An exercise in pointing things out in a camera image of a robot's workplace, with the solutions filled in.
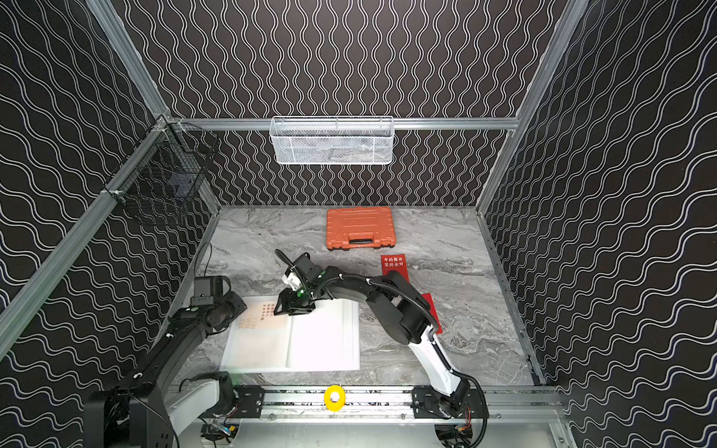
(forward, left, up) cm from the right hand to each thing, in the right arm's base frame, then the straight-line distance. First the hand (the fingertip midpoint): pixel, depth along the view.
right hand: (280, 312), depth 86 cm
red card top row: (+22, -38, -4) cm, 44 cm away
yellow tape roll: (-24, -18, -3) cm, 31 cm away
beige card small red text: (+1, +8, -4) cm, 8 cm away
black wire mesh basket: (+37, +42, +22) cm, 60 cm away
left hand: (+3, +11, +3) cm, 12 cm away
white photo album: (-6, -15, -4) cm, 17 cm away
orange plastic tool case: (+36, -24, 0) cm, 43 cm away
